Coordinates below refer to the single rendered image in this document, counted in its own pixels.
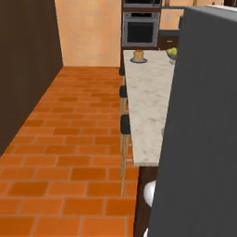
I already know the dark grey fridge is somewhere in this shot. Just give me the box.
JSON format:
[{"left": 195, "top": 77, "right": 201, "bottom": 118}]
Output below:
[{"left": 147, "top": 6, "right": 237, "bottom": 237}]

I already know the dark wood dining counter base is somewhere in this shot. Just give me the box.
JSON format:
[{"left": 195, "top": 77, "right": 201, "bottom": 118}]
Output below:
[{"left": 132, "top": 165, "right": 159, "bottom": 237}]

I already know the blue plate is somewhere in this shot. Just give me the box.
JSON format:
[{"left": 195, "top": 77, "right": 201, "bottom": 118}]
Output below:
[{"left": 130, "top": 56, "right": 148, "bottom": 65}]

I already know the stack of pancakes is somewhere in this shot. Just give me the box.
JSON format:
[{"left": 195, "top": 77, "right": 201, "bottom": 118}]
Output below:
[{"left": 132, "top": 49, "right": 144, "bottom": 62}]

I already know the grey bowl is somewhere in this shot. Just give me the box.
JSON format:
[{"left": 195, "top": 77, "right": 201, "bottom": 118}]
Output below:
[{"left": 166, "top": 50, "right": 178, "bottom": 65}]

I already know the green fruit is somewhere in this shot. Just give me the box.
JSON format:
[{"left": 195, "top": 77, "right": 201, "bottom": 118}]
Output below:
[{"left": 167, "top": 46, "right": 179, "bottom": 56}]

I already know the dark wood cupboard run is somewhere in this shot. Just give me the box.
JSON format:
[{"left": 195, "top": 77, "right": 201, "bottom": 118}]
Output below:
[{"left": 157, "top": 29, "right": 181, "bottom": 51}]

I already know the silver microwave oven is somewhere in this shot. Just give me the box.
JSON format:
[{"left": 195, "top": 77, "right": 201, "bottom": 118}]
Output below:
[{"left": 122, "top": 0, "right": 163, "bottom": 8}]

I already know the silver wall oven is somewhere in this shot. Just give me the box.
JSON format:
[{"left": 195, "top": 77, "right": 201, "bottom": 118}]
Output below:
[{"left": 121, "top": 11, "right": 161, "bottom": 48}]

